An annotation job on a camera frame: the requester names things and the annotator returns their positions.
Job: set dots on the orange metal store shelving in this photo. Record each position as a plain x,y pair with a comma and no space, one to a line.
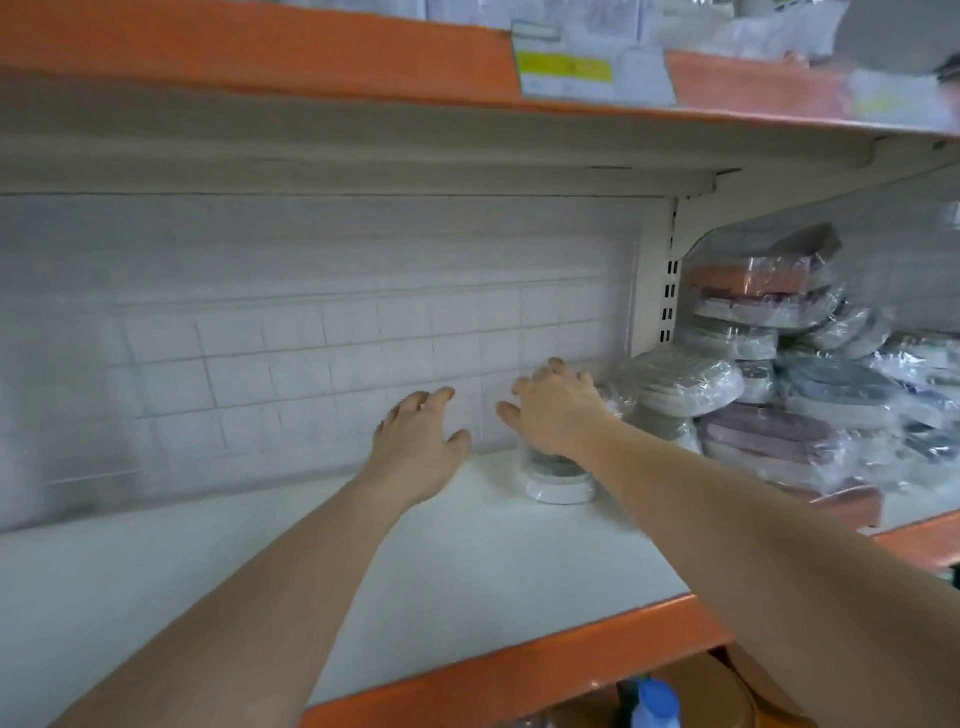
225,570

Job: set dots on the yellow shelf price label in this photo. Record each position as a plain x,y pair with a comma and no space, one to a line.
900,102
593,68

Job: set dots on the person's right forearm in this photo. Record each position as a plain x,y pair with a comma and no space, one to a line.
750,570

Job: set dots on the blue plastic bottle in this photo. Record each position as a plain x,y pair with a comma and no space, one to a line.
656,702

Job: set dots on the person's left forearm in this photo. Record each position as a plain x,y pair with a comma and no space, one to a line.
255,645

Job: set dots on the brown can orange lid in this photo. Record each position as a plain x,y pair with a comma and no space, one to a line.
713,693

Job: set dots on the person's right hand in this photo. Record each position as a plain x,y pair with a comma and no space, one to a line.
563,417

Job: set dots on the white plastic bag red print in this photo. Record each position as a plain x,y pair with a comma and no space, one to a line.
780,27

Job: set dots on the person's left hand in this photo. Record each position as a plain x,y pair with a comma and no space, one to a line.
417,458

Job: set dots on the pile of soap dishes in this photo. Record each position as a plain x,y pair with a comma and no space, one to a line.
780,375

